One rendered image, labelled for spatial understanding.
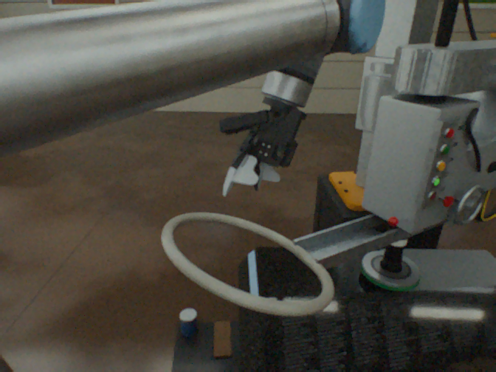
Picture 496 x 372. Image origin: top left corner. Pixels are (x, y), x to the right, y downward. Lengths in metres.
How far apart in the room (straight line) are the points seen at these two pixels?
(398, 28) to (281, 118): 1.48
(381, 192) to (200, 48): 1.08
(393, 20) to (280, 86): 1.51
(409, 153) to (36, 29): 1.09
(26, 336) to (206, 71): 2.47
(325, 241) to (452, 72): 0.62
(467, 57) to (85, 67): 1.04
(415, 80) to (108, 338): 2.11
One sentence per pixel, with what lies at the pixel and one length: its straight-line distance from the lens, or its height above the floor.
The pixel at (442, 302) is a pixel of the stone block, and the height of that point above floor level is 0.77.
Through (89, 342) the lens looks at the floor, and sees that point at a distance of 2.48.
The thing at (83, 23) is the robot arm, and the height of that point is 1.75.
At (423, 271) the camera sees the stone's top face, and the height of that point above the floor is 0.80.
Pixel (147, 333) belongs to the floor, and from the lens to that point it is 2.42.
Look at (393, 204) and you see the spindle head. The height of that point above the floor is 1.18.
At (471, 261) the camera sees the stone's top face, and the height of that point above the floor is 0.80.
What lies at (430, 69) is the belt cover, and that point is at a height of 1.62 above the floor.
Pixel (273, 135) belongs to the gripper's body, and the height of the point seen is 1.55.
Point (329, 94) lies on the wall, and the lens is 7.39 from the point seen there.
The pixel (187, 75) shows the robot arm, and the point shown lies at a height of 1.71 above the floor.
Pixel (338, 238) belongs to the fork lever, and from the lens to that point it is 1.29.
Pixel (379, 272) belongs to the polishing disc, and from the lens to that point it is 1.50.
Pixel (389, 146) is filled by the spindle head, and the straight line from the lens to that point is 1.26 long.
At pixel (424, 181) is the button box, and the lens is 1.20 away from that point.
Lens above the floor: 1.75
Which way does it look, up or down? 26 degrees down
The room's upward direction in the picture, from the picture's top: straight up
